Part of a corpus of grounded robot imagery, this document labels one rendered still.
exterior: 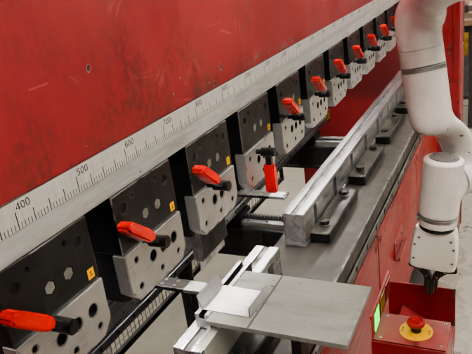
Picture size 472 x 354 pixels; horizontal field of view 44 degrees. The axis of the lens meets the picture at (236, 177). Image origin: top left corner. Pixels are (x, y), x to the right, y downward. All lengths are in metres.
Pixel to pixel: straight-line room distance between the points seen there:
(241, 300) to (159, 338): 1.72
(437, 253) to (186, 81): 0.72
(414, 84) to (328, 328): 0.52
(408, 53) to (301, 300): 0.54
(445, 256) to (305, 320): 0.43
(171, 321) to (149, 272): 2.06
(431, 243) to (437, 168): 0.19
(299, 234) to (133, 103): 0.83
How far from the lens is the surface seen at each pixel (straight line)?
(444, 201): 1.29
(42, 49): 0.68
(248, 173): 1.13
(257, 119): 1.17
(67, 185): 0.71
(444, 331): 1.41
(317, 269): 1.44
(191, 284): 1.19
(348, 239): 1.57
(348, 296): 1.11
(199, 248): 1.06
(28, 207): 0.66
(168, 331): 2.85
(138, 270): 0.83
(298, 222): 1.51
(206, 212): 0.98
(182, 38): 0.93
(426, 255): 1.37
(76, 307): 0.74
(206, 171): 0.90
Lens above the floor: 1.61
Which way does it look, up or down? 21 degrees down
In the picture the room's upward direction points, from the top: 8 degrees counter-clockwise
